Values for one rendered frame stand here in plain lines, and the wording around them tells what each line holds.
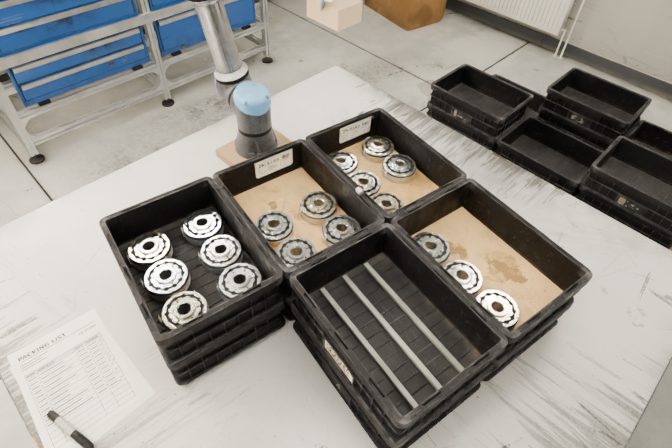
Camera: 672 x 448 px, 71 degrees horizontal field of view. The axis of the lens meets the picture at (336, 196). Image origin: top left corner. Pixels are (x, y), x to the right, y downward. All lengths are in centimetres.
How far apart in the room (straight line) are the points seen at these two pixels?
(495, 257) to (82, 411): 106
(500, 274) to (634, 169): 125
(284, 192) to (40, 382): 76
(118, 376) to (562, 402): 105
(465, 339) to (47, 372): 99
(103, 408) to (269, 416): 38
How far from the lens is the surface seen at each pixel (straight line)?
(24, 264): 161
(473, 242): 135
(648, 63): 414
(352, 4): 177
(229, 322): 113
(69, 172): 300
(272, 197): 139
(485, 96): 258
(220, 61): 163
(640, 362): 149
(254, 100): 156
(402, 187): 144
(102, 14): 296
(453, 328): 118
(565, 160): 250
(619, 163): 242
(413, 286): 122
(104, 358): 134
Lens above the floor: 182
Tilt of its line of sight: 45 degrees down
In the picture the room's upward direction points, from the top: 3 degrees clockwise
